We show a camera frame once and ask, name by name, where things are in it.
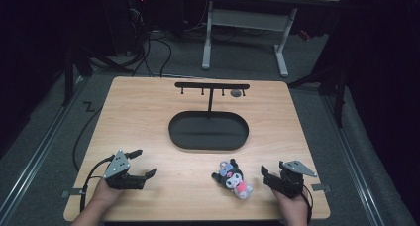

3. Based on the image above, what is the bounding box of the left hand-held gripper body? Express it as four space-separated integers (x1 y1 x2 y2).
102 149 147 191

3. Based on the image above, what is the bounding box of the black floor cable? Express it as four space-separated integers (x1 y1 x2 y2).
72 106 104 173

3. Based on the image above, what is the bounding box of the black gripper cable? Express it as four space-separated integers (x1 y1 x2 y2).
300 183 314 226
79 154 116 214

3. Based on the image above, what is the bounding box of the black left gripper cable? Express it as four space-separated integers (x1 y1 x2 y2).
79 154 116 214

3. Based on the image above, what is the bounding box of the aluminium floor rail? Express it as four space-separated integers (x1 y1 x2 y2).
321 93 387 226
0 75 87 220

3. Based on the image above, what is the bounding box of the bundle of black floor cables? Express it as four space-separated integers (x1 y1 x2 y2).
123 7 212 78

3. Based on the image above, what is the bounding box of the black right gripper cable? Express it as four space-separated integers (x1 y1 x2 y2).
300 183 314 226

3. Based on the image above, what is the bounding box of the black metal stand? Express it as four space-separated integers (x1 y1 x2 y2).
61 42 133 108
287 61 348 129

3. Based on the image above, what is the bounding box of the black and pink plush toy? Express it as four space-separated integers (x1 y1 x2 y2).
211 158 255 201

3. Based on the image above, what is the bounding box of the dark computer tower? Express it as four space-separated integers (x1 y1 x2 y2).
113 0 152 57

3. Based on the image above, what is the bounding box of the black hook stand with tray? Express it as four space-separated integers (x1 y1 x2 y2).
167 81 251 152

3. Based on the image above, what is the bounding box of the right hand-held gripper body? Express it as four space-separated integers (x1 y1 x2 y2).
263 160 319 200

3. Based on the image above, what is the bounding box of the person's right hand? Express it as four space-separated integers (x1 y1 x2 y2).
271 186 310 218

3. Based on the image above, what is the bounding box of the person's left hand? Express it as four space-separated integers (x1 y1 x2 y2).
90 178 124 208

